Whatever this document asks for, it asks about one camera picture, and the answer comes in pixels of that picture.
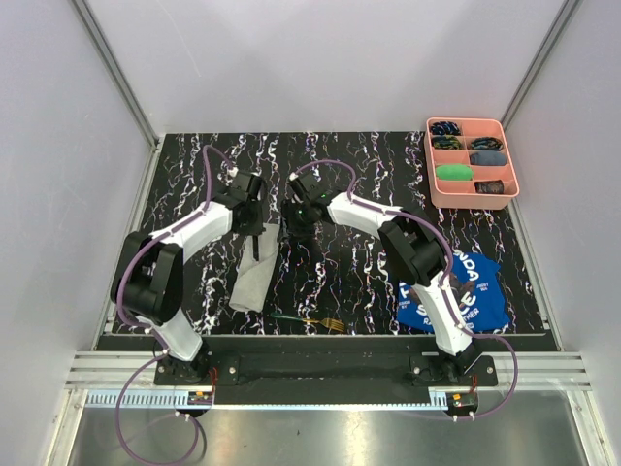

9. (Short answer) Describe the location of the dark brown rolled sock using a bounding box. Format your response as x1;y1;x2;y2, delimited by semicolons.
474;180;505;195

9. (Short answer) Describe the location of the blue patterned sock right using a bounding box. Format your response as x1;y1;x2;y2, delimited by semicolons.
470;137;504;151

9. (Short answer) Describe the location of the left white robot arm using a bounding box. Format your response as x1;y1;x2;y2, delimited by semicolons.
111;169;266;384

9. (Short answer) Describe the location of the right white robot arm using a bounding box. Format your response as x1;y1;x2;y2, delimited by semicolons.
282;173;481;385

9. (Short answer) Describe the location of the green rolled sock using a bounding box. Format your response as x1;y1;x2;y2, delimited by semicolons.
435;164;474;182

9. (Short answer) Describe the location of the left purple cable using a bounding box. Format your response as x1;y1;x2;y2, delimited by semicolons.
114;144;239;465

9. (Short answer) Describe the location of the gold fork green handle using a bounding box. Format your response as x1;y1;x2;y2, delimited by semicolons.
271;313;345;333

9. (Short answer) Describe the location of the blue patterned sock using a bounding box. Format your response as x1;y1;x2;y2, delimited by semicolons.
429;120;462;136
470;137;504;151
431;135;462;150

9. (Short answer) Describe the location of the grey cloth napkin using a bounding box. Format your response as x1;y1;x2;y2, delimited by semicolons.
229;223;280;313

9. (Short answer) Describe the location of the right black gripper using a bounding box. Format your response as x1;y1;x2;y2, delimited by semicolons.
277;199;315;245

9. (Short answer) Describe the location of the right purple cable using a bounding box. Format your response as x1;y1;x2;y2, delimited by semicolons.
290;159;518;419

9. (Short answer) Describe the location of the blue printed t-shirt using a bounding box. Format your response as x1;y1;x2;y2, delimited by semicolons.
397;250;509;333

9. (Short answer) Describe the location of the black marbled table mat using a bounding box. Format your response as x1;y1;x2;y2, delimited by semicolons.
139;131;549;338

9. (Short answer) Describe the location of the pink divided organizer tray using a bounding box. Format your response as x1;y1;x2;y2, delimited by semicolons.
424;117;520;210

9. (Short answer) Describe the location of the pink-handled table knife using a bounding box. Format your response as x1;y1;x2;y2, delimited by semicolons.
251;235;260;262

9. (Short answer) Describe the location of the blue patterned sock top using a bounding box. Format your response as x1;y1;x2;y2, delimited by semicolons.
429;120;462;136

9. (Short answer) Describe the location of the blue patterned sock middle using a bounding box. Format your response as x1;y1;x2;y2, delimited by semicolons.
431;135;462;150

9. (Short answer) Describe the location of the purple cable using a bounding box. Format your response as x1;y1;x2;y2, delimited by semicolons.
114;144;239;465
290;159;518;419

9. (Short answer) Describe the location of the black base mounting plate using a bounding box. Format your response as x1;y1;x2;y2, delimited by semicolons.
154;336;499;406

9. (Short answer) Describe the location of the dark blue rolled sock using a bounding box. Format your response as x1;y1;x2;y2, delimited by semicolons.
469;150;507;166

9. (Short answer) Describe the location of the aluminium frame rail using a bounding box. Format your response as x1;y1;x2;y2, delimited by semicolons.
68;0;159;148

